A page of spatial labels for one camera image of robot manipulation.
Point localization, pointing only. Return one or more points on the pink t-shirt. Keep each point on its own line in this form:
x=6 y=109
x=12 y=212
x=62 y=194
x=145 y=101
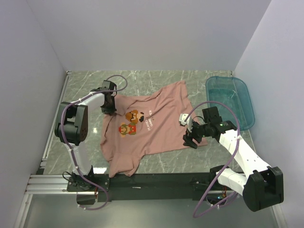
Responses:
x=144 y=125

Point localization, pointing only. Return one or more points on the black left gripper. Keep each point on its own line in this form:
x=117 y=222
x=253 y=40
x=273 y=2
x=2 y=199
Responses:
x=110 y=111

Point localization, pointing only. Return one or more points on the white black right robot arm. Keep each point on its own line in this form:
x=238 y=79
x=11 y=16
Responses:
x=260 y=185

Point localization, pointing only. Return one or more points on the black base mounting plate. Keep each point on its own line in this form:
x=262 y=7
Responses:
x=166 y=186

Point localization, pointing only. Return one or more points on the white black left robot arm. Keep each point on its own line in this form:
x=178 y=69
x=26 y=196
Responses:
x=72 y=128

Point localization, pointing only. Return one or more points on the aluminium front frame rail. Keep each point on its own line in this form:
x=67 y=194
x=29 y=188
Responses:
x=46 y=184

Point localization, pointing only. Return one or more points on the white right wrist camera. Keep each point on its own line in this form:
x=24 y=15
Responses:
x=186 y=120

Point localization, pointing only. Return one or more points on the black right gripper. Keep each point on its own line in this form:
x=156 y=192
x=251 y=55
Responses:
x=188 y=140

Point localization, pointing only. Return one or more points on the teal translucent plastic basin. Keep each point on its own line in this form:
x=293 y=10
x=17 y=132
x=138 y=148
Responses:
x=233 y=93

